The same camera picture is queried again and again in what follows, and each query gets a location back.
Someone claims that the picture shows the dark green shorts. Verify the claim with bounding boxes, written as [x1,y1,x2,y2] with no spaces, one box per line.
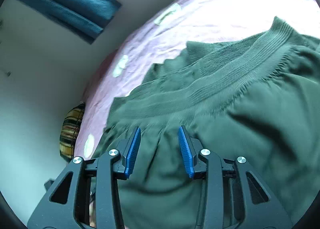
[94,18,319,228]

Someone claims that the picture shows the striped yellow black pillow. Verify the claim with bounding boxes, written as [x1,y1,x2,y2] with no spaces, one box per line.
[59,102,86,162]

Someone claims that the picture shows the teal curtain left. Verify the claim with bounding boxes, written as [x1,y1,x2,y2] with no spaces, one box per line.
[19,0,121,44]

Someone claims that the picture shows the pink bedsheet with green dots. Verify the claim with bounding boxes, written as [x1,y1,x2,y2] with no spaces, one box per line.
[74,0,319,159]

